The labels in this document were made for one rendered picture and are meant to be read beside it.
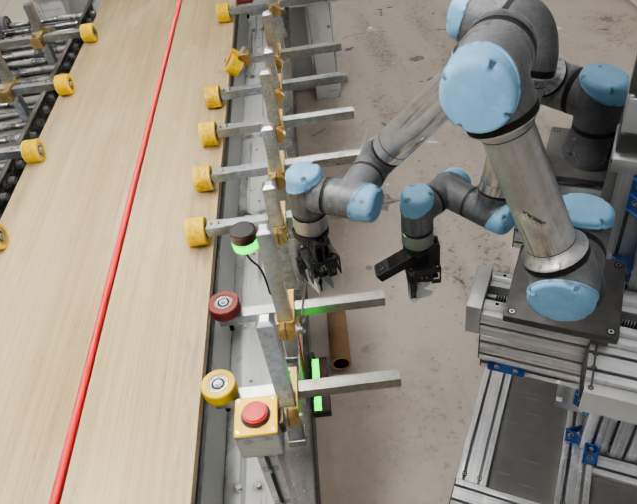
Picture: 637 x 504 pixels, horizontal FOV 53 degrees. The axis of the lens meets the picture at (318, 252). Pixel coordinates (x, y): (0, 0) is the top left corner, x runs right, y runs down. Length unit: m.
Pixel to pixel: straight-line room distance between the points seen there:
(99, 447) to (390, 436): 1.21
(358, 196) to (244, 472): 0.80
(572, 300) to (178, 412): 0.86
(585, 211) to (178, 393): 0.94
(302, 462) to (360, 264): 1.53
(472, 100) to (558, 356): 0.73
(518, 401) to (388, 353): 0.60
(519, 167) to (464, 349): 1.65
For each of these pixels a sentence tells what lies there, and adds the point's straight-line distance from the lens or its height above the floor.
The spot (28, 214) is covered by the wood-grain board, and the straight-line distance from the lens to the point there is 2.23.
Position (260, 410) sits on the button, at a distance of 1.04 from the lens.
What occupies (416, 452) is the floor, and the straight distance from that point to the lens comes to 2.38.
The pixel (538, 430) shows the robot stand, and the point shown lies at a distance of 2.21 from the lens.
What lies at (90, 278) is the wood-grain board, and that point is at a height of 0.90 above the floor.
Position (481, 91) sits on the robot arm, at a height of 1.60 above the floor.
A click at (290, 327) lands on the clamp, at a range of 1.61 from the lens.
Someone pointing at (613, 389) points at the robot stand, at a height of 0.95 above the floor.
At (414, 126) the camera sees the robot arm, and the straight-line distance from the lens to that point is 1.22.
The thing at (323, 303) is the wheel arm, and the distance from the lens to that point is 1.65.
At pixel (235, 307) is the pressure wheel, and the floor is 0.90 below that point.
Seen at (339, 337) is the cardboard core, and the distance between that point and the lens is 2.58.
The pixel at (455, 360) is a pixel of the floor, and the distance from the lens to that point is 2.60.
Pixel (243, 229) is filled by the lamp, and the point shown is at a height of 1.17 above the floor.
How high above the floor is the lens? 2.09
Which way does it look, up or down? 43 degrees down
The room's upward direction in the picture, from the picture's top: 10 degrees counter-clockwise
